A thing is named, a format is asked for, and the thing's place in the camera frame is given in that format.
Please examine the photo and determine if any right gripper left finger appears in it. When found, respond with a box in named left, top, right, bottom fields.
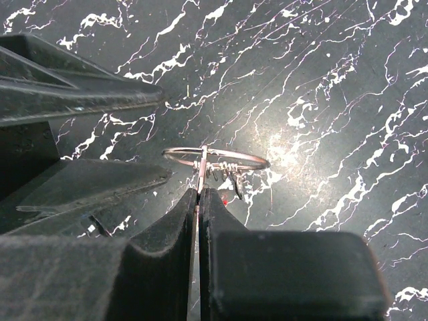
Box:
left=1, top=189, right=197, bottom=320

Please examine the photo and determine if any silver metal keyring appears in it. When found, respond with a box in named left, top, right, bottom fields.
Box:
left=162, top=147, right=270, bottom=171

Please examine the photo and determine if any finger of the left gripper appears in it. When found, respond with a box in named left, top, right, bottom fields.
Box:
left=1, top=159, right=171, bottom=234
left=1, top=33, right=165, bottom=127

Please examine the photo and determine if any bunch of small keys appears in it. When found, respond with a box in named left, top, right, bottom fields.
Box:
left=193, top=145, right=244, bottom=200

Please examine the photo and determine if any black marble pattern mat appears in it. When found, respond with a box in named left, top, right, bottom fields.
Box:
left=1, top=1, right=427, bottom=320

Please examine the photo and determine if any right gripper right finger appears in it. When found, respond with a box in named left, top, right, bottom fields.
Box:
left=199, top=189, right=390, bottom=320

